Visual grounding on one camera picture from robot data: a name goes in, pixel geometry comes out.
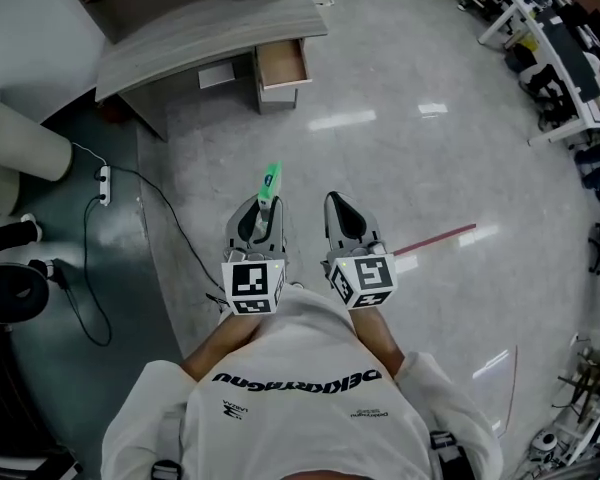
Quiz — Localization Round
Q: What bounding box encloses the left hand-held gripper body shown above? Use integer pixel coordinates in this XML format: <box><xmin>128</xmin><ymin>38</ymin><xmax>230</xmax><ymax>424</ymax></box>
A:
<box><xmin>221</xmin><ymin>245</ymin><xmax>289</xmax><ymax>317</ymax></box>

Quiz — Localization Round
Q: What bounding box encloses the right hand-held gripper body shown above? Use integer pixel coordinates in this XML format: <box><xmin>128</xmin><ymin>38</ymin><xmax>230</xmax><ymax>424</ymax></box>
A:
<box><xmin>321</xmin><ymin>239</ymin><xmax>399</xmax><ymax>311</ymax></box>

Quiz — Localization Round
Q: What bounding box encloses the green and white cardboard box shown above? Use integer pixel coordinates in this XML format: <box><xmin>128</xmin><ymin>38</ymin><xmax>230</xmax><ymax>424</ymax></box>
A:
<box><xmin>256</xmin><ymin>160</ymin><xmax>285</xmax><ymax>230</ymax></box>

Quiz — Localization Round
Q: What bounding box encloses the brown wooden drawer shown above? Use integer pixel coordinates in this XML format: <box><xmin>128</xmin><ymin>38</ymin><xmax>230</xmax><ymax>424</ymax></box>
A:
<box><xmin>253</xmin><ymin>37</ymin><xmax>314</xmax><ymax>92</ymax></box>

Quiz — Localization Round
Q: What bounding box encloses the person's left forearm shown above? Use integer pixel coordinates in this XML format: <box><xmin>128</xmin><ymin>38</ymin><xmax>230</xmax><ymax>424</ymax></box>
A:
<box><xmin>179</xmin><ymin>311</ymin><xmax>267</xmax><ymax>385</ymax></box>

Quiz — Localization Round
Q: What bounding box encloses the person's right forearm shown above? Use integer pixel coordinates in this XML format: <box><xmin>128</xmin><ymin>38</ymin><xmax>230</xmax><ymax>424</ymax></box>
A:
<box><xmin>348</xmin><ymin>304</ymin><xmax>407</xmax><ymax>377</ymax></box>

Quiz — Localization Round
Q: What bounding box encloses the red floor tape strip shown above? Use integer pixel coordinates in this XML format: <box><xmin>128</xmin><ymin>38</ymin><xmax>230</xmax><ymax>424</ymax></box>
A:
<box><xmin>393</xmin><ymin>222</ymin><xmax>478</xmax><ymax>257</ymax></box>

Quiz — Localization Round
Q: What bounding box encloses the person's white printed shirt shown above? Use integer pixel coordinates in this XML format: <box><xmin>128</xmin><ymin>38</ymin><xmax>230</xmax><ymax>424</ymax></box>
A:
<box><xmin>101</xmin><ymin>284</ymin><xmax>504</xmax><ymax>480</ymax></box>

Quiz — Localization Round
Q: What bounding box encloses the white power strip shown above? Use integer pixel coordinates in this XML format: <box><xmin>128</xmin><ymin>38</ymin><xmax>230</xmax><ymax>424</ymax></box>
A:
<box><xmin>97</xmin><ymin>164</ymin><xmax>113</xmax><ymax>206</ymax></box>

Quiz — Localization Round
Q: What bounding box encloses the grey wood-grain desk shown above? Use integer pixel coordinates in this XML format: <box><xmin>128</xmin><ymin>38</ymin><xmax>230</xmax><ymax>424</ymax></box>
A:
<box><xmin>59</xmin><ymin>0</ymin><xmax>329</xmax><ymax>142</ymax></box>

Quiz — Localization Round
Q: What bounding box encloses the beige cylindrical column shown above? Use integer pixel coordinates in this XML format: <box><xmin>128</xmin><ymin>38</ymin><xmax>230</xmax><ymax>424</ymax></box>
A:
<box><xmin>0</xmin><ymin>84</ymin><xmax>74</xmax><ymax>217</ymax></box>

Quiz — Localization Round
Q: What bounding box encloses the black office chair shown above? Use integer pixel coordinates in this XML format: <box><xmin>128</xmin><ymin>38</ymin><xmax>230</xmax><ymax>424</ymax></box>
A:
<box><xmin>0</xmin><ymin>259</ymin><xmax>52</xmax><ymax>327</ymax></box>

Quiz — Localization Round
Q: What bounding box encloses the long white office desk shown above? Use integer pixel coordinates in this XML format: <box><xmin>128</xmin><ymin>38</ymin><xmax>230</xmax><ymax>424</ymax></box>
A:
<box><xmin>476</xmin><ymin>0</ymin><xmax>600</xmax><ymax>148</ymax></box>

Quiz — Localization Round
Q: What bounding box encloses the black power cable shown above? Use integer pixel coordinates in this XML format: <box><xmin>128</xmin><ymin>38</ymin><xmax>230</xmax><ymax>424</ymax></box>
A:
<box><xmin>81</xmin><ymin>165</ymin><xmax>227</xmax><ymax>348</ymax></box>

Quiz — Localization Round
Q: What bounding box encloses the black shoulder strap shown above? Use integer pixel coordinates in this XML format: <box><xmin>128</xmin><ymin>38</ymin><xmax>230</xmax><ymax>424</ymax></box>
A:
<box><xmin>428</xmin><ymin>429</ymin><xmax>477</xmax><ymax>480</ymax></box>

